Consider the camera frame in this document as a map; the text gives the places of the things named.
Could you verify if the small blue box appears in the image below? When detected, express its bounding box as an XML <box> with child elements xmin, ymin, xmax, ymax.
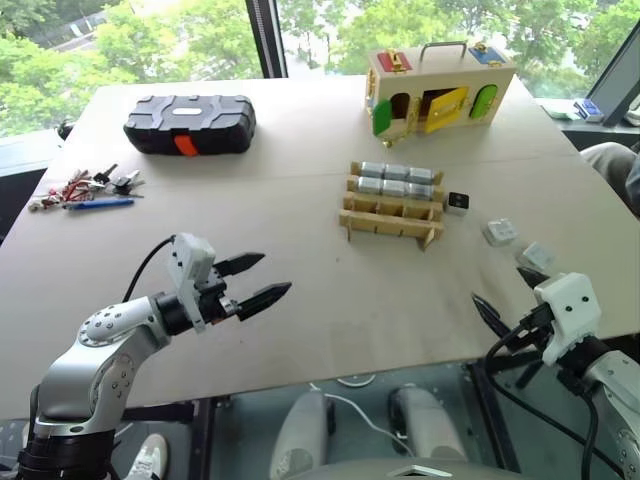
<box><xmin>573</xmin><ymin>98</ymin><xmax>605</xmax><ymax>123</ymax></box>

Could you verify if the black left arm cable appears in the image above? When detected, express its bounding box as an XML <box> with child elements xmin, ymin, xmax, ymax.
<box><xmin>121</xmin><ymin>236</ymin><xmax>176</xmax><ymax>304</ymax></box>

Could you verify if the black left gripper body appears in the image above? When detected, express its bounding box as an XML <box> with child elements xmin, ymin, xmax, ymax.
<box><xmin>195</xmin><ymin>267</ymin><xmax>241</xmax><ymax>327</ymax></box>

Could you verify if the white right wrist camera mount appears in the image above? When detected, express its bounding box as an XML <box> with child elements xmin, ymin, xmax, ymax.
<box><xmin>532</xmin><ymin>272</ymin><xmax>602</xmax><ymax>364</ymax></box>

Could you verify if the dark window frame post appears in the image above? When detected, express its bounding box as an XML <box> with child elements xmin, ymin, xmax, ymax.
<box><xmin>244</xmin><ymin>0</ymin><xmax>290</xmax><ymax>79</ymax></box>

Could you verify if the blue pen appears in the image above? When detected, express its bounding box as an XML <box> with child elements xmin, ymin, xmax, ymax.
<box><xmin>64</xmin><ymin>198</ymin><xmax>136</xmax><ymax>211</ymax></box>

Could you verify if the person's grey trouser knee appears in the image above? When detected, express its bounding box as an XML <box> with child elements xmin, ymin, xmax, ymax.
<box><xmin>578</xmin><ymin>141</ymin><xmax>640</xmax><ymax>217</ymax></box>

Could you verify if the white sneaker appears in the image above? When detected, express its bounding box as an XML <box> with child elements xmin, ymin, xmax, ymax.
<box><xmin>123</xmin><ymin>433</ymin><xmax>169</xmax><ymax>480</ymax></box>

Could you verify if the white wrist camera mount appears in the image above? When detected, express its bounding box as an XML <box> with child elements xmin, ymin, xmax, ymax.
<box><xmin>532</xmin><ymin>272</ymin><xmax>602</xmax><ymax>364</ymax></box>
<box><xmin>166</xmin><ymin>232</ymin><xmax>218</xmax><ymax>334</ymax></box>

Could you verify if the red tagged key bunch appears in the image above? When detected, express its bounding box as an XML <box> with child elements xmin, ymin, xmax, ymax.
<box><xmin>27</xmin><ymin>169</ymin><xmax>96</xmax><ymax>213</ymax></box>

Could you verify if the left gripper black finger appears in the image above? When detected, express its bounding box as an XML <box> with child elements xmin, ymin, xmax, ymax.
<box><xmin>214</xmin><ymin>252</ymin><xmax>267</xmax><ymax>278</ymax></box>
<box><xmin>234</xmin><ymin>281</ymin><xmax>293</xmax><ymax>323</ymax></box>

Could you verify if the wooden rack tray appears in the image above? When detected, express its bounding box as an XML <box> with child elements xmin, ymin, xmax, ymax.
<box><xmin>338</xmin><ymin>160</ymin><xmax>447</xmax><ymax>252</ymax></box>

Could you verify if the dark slanted window frame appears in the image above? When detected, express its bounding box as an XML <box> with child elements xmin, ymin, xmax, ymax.
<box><xmin>585</xmin><ymin>29</ymin><xmax>640</xmax><ymax>127</ymax></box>

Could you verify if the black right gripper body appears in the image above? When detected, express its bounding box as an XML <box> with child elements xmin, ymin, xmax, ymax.
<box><xmin>504</xmin><ymin>301</ymin><xmax>557</xmax><ymax>354</ymax></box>

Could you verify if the white floor cable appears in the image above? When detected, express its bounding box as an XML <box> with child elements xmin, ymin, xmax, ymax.
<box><xmin>308</xmin><ymin>381</ymin><xmax>417</xmax><ymax>457</ymax></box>

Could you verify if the grey rounded robot leg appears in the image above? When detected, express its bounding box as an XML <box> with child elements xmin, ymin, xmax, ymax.
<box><xmin>388</xmin><ymin>386</ymin><xmax>470</xmax><ymax>462</ymax></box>
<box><xmin>269</xmin><ymin>389</ymin><xmax>332</xmax><ymax>480</ymax></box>

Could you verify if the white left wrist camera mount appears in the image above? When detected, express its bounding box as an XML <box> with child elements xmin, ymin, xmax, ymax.
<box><xmin>166</xmin><ymin>232</ymin><xmax>218</xmax><ymax>334</ymax></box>

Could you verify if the black table frame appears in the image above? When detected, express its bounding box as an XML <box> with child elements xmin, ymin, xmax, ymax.
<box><xmin>117</xmin><ymin>397</ymin><xmax>236</xmax><ymax>480</ymax></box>

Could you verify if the black case with orange latch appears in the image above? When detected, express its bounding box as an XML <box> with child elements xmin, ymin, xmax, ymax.
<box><xmin>122</xmin><ymin>94</ymin><xmax>258</xmax><ymax>158</ymax></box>

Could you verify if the white paper sheet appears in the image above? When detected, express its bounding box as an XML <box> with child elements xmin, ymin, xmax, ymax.
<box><xmin>541</xmin><ymin>104</ymin><xmax>581</xmax><ymax>121</ymax></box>

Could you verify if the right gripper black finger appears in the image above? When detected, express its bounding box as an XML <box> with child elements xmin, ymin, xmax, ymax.
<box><xmin>471</xmin><ymin>293</ymin><xmax>513</xmax><ymax>343</ymax></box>
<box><xmin>516</xmin><ymin>266</ymin><xmax>551</xmax><ymax>289</ymax></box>

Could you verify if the black head key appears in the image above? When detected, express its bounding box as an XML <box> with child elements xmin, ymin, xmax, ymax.
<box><xmin>91</xmin><ymin>163</ymin><xmax>120</xmax><ymax>185</ymax></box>
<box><xmin>110</xmin><ymin>169</ymin><xmax>146</xmax><ymax>199</ymax></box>

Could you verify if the wooden lock box with doors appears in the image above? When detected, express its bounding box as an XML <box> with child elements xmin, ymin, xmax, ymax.
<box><xmin>366</xmin><ymin>41</ymin><xmax>517</xmax><ymax>148</ymax></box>

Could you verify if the small black white cube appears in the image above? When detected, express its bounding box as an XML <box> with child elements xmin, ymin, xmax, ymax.
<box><xmin>445</xmin><ymin>191</ymin><xmax>472</xmax><ymax>215</ymax></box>

